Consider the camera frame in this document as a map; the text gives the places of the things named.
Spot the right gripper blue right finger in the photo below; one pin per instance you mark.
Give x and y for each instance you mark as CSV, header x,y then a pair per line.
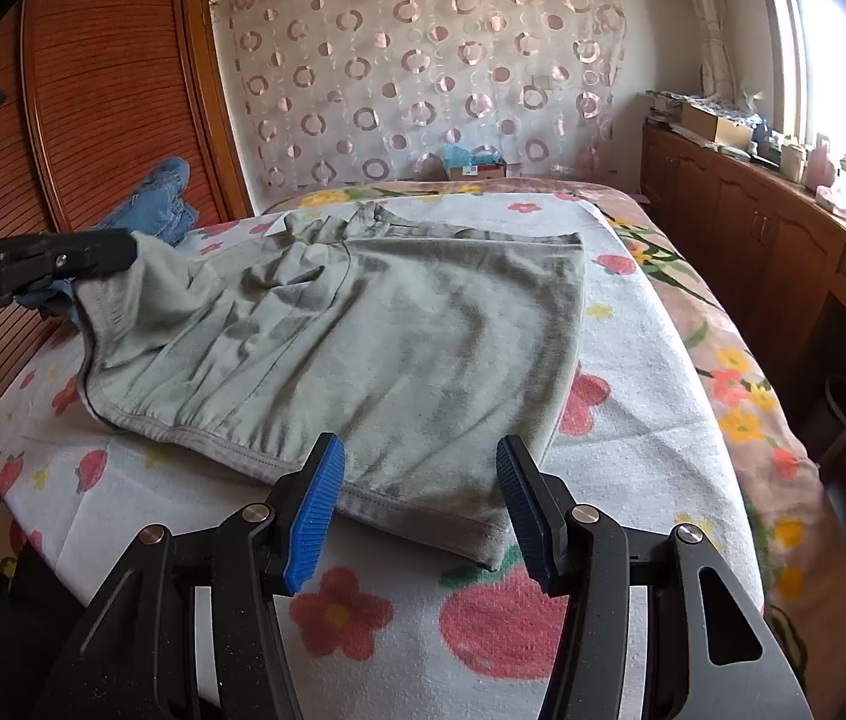
x,y
709,652

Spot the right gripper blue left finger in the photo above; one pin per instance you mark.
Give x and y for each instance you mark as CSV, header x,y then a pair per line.
x,y
185,626

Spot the grey-green pants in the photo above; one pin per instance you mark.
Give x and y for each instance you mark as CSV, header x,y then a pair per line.
x,y
419,344

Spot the pink floral bedspread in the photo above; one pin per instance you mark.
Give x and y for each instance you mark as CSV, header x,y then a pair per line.
x,y
800,548

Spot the blue denim jeans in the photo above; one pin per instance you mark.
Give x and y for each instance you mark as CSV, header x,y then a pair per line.
x,y
156,208

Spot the white strawberry flower blanket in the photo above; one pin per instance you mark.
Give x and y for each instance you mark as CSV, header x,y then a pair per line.
x,y
390,628

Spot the wooden wardrobe sliding door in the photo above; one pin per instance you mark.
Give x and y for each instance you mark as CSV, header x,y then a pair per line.
x,y
97,92

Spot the long wooden cabinet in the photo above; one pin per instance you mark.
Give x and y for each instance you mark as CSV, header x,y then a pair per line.
x,y
777,264

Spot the pink bottle on cabinet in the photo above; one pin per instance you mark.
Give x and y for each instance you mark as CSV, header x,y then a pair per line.
x,y
821,169

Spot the white cup on cabinet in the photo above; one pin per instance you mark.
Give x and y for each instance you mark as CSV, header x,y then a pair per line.
x,y
793,162

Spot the cardboard box with blue bag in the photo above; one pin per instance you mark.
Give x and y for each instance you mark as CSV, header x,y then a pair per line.
x,y
480,163

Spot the cardboard box on cabinet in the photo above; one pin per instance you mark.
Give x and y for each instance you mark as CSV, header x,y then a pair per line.
x,y
716,128

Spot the circle pattern sheer curtain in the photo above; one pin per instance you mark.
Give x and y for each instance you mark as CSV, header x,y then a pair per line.
x,y
328,93

